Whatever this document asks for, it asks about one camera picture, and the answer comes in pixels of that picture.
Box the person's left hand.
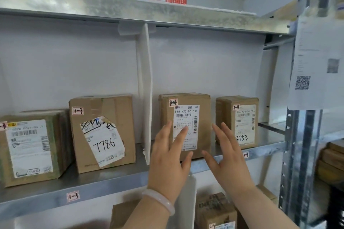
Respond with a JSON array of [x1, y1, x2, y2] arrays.
[[147, 120, 194, 205]]

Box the person's right hand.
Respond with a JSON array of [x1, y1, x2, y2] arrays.
[[202, 122, 256, 197]]

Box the person's right forearm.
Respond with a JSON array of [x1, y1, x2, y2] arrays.
[[231, 185, 299, 229]]

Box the person's left forearm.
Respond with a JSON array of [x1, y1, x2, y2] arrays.
[[122, 196, 175, 229]]

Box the small cardboard parcel box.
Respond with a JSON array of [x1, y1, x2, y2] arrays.
[[215, 95, 259, 149]]

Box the tall cardboard parcel box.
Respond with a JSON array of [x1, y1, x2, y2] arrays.
[[158, 92, 212, 161]]

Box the white jade bangle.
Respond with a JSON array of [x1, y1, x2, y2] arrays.
[[141, 189, 176, 216]]

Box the white foam divider board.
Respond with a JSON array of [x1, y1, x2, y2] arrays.
[[135, 23, 153, 166]]

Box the cardboard box with black print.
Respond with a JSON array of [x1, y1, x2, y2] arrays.
[[195, 192, 238, 229]]

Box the cardboard box with torn label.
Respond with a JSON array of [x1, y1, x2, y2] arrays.
[[69, 94, 136, 174]]

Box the flat cardboard box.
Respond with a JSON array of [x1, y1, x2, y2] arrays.
[[256, 184, 279, 206]]

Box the plain cardboard box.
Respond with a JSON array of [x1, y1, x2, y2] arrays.
[[110, 200, 141, 229]]

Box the metal shelf board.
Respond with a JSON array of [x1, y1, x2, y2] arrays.
[[0, 140, 287, 222], [0, 0, 297, 36]]

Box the stacked cardboard boxes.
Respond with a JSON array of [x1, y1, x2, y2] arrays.
[[315, 140, 344, 187]]

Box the white printed paper sheet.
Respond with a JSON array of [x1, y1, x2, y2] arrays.
[[287, 15, 344, 111]]

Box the large taped cardboard box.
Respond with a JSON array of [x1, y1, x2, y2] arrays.
[[0, 109, 72, 188]]

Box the metal shelf upright post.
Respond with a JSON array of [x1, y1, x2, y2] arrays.
[[278, 0, 340, 227]]

